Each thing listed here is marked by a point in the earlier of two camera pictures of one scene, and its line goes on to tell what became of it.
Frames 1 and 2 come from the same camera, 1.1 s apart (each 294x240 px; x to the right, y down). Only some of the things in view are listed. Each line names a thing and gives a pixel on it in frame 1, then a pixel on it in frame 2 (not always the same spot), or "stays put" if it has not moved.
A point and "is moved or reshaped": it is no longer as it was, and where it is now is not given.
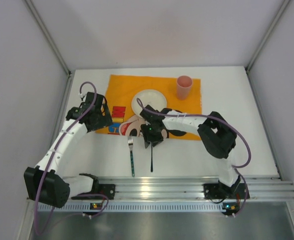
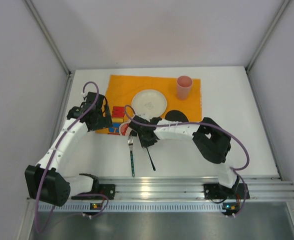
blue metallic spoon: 151,159 is moved or reshaped
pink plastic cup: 184,87 stays put
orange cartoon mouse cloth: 122,89 stays put
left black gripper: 103,116 stays put
